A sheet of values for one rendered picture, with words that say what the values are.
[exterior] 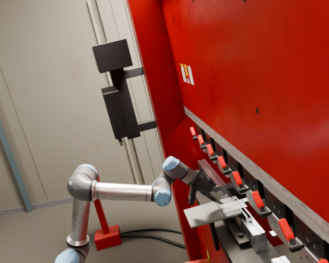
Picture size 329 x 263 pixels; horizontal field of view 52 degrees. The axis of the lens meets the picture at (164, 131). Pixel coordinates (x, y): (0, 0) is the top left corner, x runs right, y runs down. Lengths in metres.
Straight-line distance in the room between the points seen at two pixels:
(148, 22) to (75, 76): 2.18
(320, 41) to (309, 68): 0.07
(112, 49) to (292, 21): 1.86
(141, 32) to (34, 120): 2.67
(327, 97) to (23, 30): 4.13
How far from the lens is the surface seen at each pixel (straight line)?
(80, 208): 1.74
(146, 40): 2.38
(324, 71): 0.73
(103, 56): 2.52
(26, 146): 4.87
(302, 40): 0.78
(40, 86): 4.57
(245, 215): 1.72
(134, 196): 1.52
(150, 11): 2.40
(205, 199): 2.17
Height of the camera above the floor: 1.90
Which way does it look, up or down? 16 degrees down
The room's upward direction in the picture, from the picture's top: 13 degrees counter-clockwise
